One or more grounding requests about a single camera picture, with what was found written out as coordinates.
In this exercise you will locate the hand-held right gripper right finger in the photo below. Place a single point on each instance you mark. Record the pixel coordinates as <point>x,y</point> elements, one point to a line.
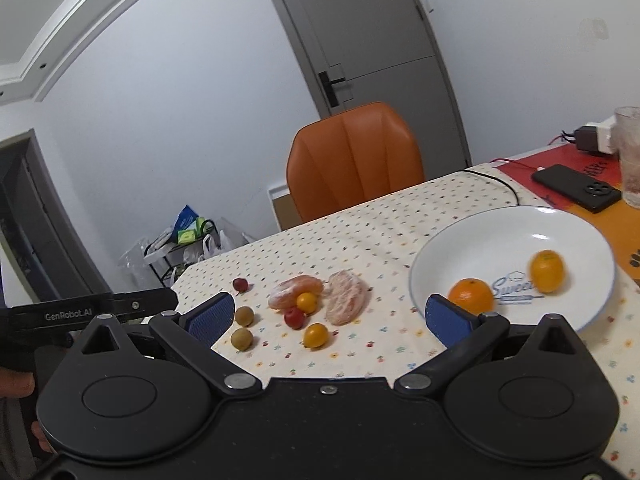
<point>447,322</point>

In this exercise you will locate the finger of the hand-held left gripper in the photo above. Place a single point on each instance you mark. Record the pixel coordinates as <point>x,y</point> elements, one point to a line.
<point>145,302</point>

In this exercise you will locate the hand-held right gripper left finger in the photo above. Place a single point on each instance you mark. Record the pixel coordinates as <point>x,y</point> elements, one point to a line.
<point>212,317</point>

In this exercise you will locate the brown longan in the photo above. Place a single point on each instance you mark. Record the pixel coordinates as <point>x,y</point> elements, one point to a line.
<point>244,316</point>
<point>242,339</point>

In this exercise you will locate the white plate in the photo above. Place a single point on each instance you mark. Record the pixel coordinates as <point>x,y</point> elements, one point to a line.
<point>500,250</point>

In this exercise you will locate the yellow cherry tomato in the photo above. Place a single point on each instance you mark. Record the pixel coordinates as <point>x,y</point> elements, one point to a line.
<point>316,336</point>

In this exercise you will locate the person's left hand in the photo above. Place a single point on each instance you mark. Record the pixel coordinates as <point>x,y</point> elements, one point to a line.
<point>15,385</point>

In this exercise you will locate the orange mandarin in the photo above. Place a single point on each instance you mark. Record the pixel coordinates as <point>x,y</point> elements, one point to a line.
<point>470,295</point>

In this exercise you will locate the clear plastic bag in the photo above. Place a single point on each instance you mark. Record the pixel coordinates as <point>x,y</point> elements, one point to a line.
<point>132,260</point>

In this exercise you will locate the white plastic bag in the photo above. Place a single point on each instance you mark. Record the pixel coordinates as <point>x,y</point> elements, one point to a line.
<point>215,245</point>

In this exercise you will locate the blue and green packets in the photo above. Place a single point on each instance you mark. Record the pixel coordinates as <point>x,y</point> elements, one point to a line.
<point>187,225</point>

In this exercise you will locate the floral white tablecloth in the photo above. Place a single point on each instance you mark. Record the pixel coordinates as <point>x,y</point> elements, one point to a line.
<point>380,230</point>

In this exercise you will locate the cardboard box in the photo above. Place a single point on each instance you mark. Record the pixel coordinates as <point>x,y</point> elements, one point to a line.
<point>285,210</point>

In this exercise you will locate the red and orange table mat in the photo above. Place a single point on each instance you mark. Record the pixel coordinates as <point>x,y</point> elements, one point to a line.
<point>520,167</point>

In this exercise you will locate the black smartphone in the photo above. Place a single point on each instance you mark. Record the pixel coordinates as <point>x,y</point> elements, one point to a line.
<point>575,187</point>

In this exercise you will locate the orange leather chair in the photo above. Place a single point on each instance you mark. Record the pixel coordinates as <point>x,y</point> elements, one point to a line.
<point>355,160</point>

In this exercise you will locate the black charger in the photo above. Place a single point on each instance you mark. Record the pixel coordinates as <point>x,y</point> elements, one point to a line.
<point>587,139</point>

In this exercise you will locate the clear plastic cup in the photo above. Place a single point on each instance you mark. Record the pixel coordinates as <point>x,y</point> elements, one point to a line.
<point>630,160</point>

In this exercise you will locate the white power adapter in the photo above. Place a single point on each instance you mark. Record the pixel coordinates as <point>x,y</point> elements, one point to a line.
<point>607,127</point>

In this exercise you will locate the grey door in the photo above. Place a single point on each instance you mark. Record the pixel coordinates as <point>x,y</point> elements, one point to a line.
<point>390,25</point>

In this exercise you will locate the dark grey doorway frame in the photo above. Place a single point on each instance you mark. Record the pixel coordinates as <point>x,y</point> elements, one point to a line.
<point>45,220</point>

